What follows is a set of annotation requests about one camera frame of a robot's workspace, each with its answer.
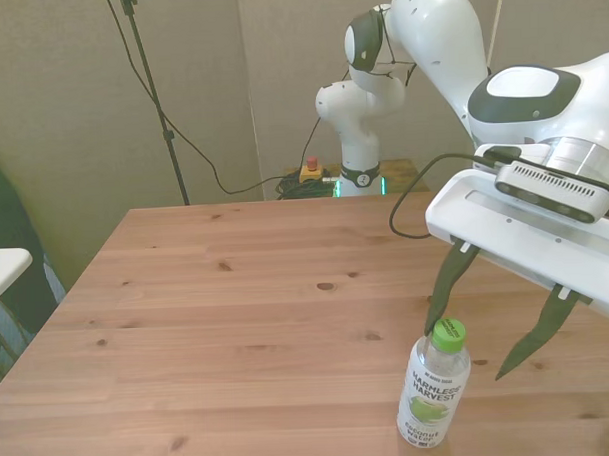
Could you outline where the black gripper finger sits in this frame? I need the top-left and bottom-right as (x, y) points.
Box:
(491, 283), (587, 382)
(418, 241), (484, 338)

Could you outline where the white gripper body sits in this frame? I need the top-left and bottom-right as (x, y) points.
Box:
(423, 164), (609, 331)

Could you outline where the clear bottle with green cap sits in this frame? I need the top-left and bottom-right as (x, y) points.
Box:
(392, 315), (475, 452)

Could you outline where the yellow emergency stop button box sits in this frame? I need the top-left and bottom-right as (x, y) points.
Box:
(297, 155), (326, 185)

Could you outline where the white chair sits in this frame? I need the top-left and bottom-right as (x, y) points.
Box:
(0, 245), (39, 380)

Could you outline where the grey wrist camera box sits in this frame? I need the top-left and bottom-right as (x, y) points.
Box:
(492, 157), (609, 228)

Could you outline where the coiled dark green cable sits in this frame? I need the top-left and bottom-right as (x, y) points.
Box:
(275, 170), (342, 201)

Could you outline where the long black stand cable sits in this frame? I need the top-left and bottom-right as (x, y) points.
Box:
(100, 0), (337, 200)

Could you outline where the black camera stand pole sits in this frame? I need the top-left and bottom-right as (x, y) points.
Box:
(118, 0), (193, 209)

